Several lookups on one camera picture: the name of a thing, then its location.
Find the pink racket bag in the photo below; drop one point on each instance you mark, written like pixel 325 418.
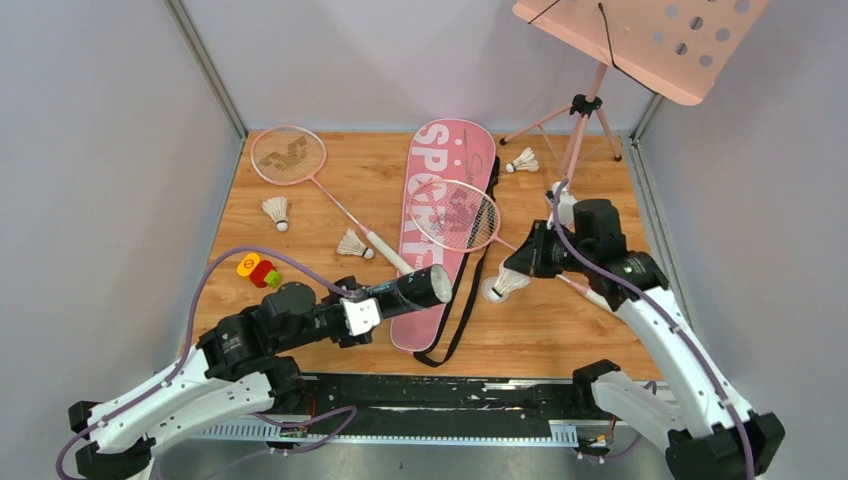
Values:
pixel 450 162

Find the pink music stand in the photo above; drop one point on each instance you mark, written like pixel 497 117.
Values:
pixel 675 49

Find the yellow red green toy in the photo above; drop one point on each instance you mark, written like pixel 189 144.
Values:
pixel 261 273

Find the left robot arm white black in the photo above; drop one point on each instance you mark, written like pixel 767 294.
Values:
pixel 238 367

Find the pink racket far left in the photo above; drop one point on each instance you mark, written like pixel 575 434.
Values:
pixel 287 155

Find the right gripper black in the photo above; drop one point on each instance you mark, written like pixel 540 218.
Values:
pixel 529 258

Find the white shuttlecock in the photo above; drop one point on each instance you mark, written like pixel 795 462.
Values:
pixel 276 208
pixel 497 289
pixel 351 245
pixel 526 161

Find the pink racket on bag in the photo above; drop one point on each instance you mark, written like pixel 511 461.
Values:
pixel 460 217

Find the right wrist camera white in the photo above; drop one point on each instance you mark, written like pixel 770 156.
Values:
pixel 565 205

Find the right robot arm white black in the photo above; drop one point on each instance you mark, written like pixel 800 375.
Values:
pixel 709 431

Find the black shuttlecock tube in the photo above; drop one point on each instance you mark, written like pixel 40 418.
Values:
pixel 419 290

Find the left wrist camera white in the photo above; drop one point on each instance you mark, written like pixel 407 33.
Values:
pixel 361 317

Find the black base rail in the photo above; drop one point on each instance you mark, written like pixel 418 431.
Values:
pixel 427 410

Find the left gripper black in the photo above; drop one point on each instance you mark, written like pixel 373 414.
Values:
pixel 351 289

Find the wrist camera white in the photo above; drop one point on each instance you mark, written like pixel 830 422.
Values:
pixel 361 317
pixel 565 205

